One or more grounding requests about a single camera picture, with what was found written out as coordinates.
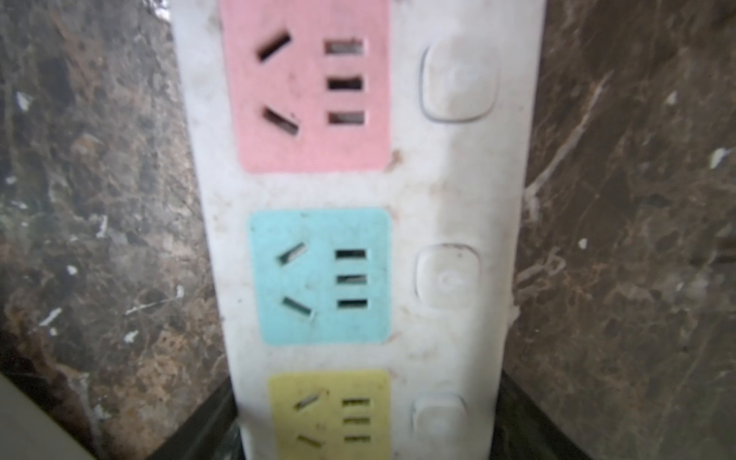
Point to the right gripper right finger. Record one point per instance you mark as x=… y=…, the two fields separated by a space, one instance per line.
x=523 y=431

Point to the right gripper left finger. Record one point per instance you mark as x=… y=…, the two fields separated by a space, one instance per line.
x=211 y=432

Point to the long multicolour power strip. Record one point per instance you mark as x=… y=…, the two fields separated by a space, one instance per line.
x=361 y=169

